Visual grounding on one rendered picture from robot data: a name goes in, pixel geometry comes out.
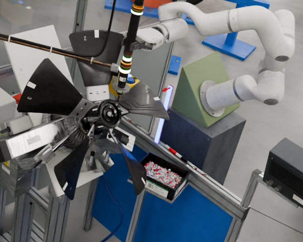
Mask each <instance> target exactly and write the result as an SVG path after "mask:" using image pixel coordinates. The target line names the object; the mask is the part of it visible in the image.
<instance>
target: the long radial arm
mask: <svg viewBox="0 0 303 242"><path fill-rule="evenodd" d="M68 134H70V133H69V130H68V127H67V124H66V121H65V118H61V119H57V120H53V121H50V122H47V123H43V124H40V125H38V126H35V127H32V128H31V130H27V131H24V132H22V133H19V134H16V135H13V136H11V137H7V138H3V139H1V140H0V141H4V140H5V141H6V143H7V146H8V149H9V152H10V154H11V157H12V159H13V158H15V157H18V156H20V155H23V154H25V153H28V152H30V151H33V150H35V149H37V148H40V147H42V146H45V145H47V144H50V143H52V142H55V141H57V140H59V139H62V138H64V137H65V136H66V135H68Z"/></svg>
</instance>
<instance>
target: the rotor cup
mask: <svg viewBox="0 0 303 242"><path fill-rule="evenodd" d="M93 102H94V104H93V106H92V107H91V108H90V110H89V111H88V112H87V113H86V114H85V116H84V117H83V118H82V119H79V118H77V123H78V125H79V127H80V129H81V130H82V131H83V132H84V133H85V134H86V133H87V132H89V130H90V128H91V126H92V124H93V123H94V125H95V126H94V135H98V134H101V133H102V132H103V131H104V130H109V129H113V128H115V127H117V126H118V125H119V124H120V122H121V118H122V112H121V109H120V107H119V105H118V104H117V103H116V102H115V101H114V100H111V99H105V100H101V101H93ZM93 109H97V110H95V111H92V110H93ZM109 111H111V112H112V116H108V112H109ZM98 126H103V127H100V128H99V127H98Z"/></svg>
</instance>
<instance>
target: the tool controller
mask: <svg viewBox="0 0 303 242"><path fill-rule="evenodd" d="M263 181H264V182H265V183H266V184H267V185H268V186H271V187H272V188H274V189H275V191H276V192H280V193H281V194H282V195H284V196H285V197H287V198H288V199H290V200H291V201H293V202H294V203H295V204H297V205H298V206H300V207H301V208H303V148H302V147H300V146H298V145H297V144H295V143H294V142H292V141H291V140H289V139H288V138H286V137H285V138H284V139H282V140H281V141H280V142H279V143H278V144H277V145H276V146H274V147H273V148H272V149H271V150H270V151H269V155H268V159H267V163H266V167H265V172H264V176H263Z"/></svg>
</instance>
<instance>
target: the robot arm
mask: <svg viewBox="0 0 303 242"><path fill-rule="evenodd" d="M178 12H183V13H185V14H187V15H188V16H189V17H190V18H191V19H192V21H193V22H194V24H195V26H196V28H197V30H198V32H199V33H200V35H202V36H213V35H219V34H226V33H233V32H239V31H245V30H255V31H256V32H257V34H258V36H259V38H260V40H261V42H262V44H263V47H264V48H265V50H266V53H265V57H263V58H262V59H261V60H260V63H259V69H258V84H257V83H256V81H255V79H254V78H253V77H252V76H250V75H243V76H240V77H237V78H234V79H231V80H228V81H226V82H223V83H220V84H217V83H215V82H214V81H210V80H208V81H205V82H203V83H202V85H201V87H200V90H199V97H200V102H201V105H202V107H203V109H204V110H205V112H206V113H207V114H208V115H210V116H212V117H219V116H221V115H222V114H223V113H224V110H225V107H228V106H231V105H234V104H237V103H240V102H243V101H246V100H249V99H257V100H259V101H261V102H262V103H264V104H267V105H275V104H277V103H279V102H280V101H281V100H282V99H283V97H284V91H285V66H286V64H287V62H288V60H289V59H290V58H291V57H292V56H293V55H294V51H295V19H294V15H293V14H292V12H290V11H288V10H285V9H281V10H277V11H275V12H273V13H272V12H271V11H270V10H268V9H267V8H265V7H262V6H257V5H254V6H247V7H242V8H236V9H231V10H226V11H221V12H214V13H209V14H205V13H203V12H202V11H201V10H200V9H198V8H197V7H196V6H194V5H192V4H190V3H188V2H184V1H177V2H171V3H166V4H163V5H160V6H159V7H158V16H159V21H160V24H157V25H154V26H153V27H152V28H143V29H138V31H137V36H136V40H135V42H134V43H131V45H130V51H133V50H137V49H142V50H144V51H151V50H154V49H156V48H158V47H160V46H161V45H163V44H166V43H170V42H173V41H176V40H179V39H182V38H185V37H186V36H187V34H188V32H189V27H188V24H187V23H186V21H184V20H183V19H178V18H177V13H178Z"/></svg>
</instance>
